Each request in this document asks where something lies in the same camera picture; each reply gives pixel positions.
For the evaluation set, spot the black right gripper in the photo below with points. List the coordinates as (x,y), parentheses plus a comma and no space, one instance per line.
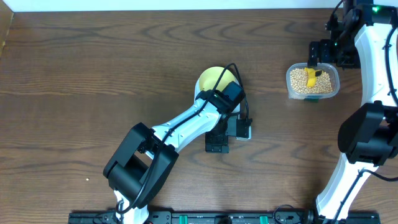
(323,45)

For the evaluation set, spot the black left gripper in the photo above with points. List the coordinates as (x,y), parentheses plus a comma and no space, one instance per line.
(212,141)

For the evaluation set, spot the yellow plastic scoop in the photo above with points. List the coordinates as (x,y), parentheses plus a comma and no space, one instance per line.
(312,79)

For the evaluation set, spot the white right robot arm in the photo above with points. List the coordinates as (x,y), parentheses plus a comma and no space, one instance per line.
(365,38)

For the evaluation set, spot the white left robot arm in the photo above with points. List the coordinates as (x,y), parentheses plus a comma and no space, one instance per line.
(141,164)

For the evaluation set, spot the white digital kitchen scale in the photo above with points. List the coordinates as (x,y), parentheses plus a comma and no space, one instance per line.
(214,99)

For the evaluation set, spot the yellow bowl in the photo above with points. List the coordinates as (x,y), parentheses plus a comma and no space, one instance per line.
(210,76)

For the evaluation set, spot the clear plastic container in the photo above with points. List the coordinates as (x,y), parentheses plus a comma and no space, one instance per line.
(331,70)

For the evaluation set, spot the soybeans pile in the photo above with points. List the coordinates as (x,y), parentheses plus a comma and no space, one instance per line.
(299,78)

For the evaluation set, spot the cardboard box edge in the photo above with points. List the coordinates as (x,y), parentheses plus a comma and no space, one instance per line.
(6,17)

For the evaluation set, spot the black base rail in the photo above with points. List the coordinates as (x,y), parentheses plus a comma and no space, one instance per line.
(283,214)

